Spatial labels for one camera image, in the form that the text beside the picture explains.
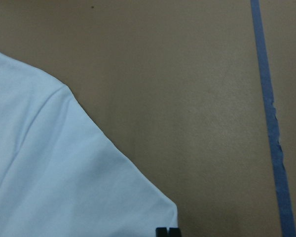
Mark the blue tape strip lengthwise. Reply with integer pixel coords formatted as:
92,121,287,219
250,0,296,237

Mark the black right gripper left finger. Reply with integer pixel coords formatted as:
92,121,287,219
155,228,167,237

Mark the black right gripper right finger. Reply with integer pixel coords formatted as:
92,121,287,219
168,228,182,237

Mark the light blue t-shirt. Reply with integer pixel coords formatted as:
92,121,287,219
0,53,178,237

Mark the brown paper table cover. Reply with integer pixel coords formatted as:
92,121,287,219
0,0,296,237

